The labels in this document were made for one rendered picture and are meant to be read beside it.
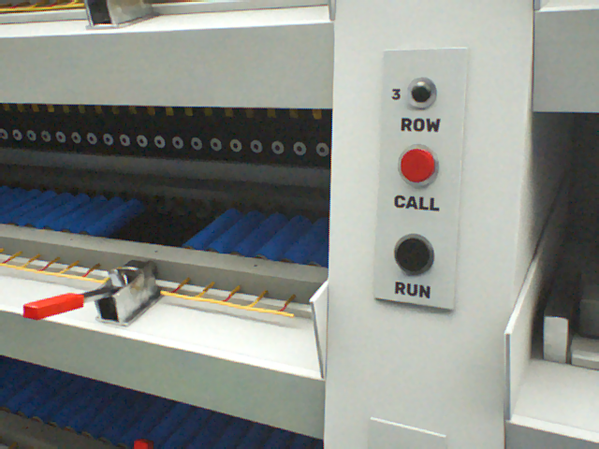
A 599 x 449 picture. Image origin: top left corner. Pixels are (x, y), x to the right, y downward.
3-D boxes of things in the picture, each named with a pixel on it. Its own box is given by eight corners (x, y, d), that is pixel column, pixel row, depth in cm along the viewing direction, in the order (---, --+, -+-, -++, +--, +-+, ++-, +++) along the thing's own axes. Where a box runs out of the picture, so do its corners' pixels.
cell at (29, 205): (63, 208, 63) (7, 239, 58) (49, 206, 64) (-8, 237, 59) (57, 190, 62) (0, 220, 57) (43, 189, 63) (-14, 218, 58)
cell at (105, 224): (147, 217, 58) (95, 253, 53) (131, 216, 59) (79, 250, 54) (142, 198, 58) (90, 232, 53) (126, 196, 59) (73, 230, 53)
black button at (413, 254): (427, 273, 32) (428, 240, 32) (395, 269, 33) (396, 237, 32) (432, 269, 33) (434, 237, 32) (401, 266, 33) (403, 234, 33)
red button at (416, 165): (430, 183, 31) (432, 149, 31) (399, 181, 32) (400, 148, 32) (437, 181, 32) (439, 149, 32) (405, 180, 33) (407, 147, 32)
